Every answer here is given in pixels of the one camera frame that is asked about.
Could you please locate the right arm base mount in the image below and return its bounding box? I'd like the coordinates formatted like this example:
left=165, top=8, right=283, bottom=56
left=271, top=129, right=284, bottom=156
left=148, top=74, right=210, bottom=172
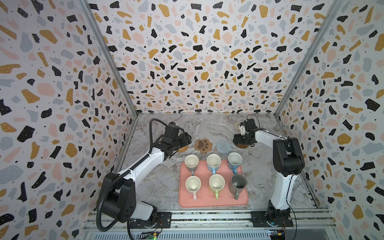
left=251, top=200, right=294, bottom=228

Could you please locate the light blue mug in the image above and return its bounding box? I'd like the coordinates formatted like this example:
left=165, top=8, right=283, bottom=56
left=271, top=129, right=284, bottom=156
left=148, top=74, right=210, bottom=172
left=228, top=152, right=243, bottom=174

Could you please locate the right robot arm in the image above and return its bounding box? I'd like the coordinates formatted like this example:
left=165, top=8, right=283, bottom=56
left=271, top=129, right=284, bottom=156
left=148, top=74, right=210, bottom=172
left=233, top=119, right=305, bottom=211

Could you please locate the grey metal mug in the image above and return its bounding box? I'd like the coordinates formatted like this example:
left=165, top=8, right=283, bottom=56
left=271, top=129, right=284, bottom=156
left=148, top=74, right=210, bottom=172
left=229, top=174, right=247, bottom=200

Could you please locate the white mug pink handle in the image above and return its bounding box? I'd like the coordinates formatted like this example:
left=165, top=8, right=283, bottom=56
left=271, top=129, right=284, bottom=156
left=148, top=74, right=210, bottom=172
left=185, top=176, right=202, bottom=201

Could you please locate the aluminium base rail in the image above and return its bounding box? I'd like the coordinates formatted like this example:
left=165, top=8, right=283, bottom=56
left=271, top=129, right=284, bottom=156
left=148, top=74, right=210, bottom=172
left=82, top=209, right=342, bottom=240

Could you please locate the white mug green handle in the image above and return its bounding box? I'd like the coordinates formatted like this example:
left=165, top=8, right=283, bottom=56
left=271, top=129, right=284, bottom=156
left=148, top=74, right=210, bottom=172
left=209, top=174, right=226, bottom=200

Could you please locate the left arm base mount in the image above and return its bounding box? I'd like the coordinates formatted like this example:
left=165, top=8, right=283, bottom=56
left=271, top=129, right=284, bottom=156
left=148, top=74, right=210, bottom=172
left=129, top=211, right=172, bottom=230

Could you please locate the grey blue round coaster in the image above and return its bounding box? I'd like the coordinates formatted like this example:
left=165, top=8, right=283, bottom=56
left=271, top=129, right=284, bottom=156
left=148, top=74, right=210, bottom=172
left=216, top=141, right=232, bottom=155

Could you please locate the brown paw print coaster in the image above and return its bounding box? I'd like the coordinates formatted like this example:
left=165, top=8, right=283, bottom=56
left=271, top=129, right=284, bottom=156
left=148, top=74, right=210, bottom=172
left=195, top=139, right=213, bottom=154

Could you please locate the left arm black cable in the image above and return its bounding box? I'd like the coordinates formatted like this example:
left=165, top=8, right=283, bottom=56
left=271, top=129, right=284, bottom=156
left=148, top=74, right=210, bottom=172
left=95, top=118, right=169, bottom=232

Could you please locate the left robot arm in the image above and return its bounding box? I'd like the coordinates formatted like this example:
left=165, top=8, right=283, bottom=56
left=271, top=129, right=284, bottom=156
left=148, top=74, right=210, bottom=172
left=96, top=119, right=192, bottom=232

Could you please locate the white mug blue handle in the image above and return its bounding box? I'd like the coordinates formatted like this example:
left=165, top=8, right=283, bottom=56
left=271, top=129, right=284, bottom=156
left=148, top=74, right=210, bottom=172
left=207, top=154, right=222, bottom=175

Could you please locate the pink rectangular tray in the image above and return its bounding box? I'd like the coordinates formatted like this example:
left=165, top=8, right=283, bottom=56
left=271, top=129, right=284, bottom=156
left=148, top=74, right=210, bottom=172
left=179, top=160, right=249, bottom=208

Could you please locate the woven tan round coaster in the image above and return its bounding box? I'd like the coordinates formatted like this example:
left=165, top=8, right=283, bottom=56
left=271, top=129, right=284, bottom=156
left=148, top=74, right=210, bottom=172
left=178, top=145, right=189, bottom=153

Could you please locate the dark brown round coaster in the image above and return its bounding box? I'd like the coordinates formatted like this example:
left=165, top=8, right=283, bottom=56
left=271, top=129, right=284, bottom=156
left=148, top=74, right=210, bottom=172
left=236, top=144, right=249, bottom=149

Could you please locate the white mug grey handle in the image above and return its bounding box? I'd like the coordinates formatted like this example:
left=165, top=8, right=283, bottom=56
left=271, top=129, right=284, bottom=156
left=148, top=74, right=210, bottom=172
left=185, top=155, right=200, bottom=176

